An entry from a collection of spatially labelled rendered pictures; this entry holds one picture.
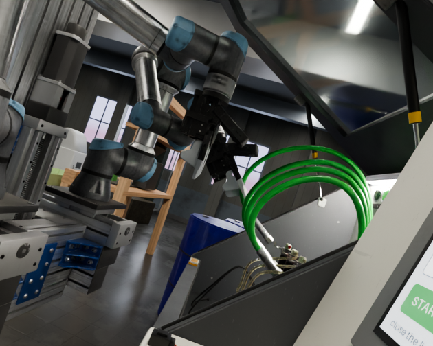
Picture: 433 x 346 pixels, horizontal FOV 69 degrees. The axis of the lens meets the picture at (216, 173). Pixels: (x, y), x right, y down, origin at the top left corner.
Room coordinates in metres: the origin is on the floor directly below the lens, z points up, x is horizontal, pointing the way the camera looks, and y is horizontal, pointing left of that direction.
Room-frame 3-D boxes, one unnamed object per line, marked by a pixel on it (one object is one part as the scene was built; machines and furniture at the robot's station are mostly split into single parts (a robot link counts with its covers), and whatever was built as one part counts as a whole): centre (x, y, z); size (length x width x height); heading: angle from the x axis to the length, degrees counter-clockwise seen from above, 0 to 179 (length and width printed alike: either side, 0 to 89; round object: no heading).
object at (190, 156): (0.75, 0.07, 1.28); 0.06 x 0.03 x 0.09; 87
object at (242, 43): (0.76, 0.07, 1.54); 0.09 x 0.08 x 0.11; 110
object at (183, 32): (0.75, 0.16, 1.54); 0.11 x 0.11 x 0.08; 20
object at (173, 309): (0.88, -0.02, 0.87); 0.62 x 0.04 x 0.16; 177
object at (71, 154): (7.24, 3.37, 0.69); 0.75 x 0.61 x 1.39; 76
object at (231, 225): (3.13, -0.38, 0.47); 1.27 x 0.78 x 0.93; 161
